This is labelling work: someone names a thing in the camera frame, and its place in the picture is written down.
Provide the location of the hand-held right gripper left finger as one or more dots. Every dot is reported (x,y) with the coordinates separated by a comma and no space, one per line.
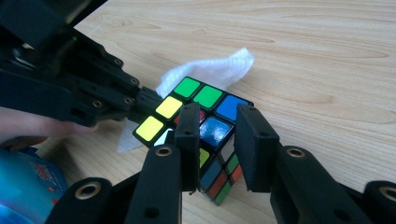
(165,174)

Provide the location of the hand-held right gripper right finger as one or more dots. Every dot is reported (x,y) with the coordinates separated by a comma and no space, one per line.
(280,174)

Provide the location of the blue wet wipe packet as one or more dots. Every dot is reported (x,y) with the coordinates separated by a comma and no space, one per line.
(28,189)

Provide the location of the white wet wipe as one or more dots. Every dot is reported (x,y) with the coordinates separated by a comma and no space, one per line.
(214,71)

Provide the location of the multicoloured puzzle cube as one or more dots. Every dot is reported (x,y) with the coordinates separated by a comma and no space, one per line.
(214,102)

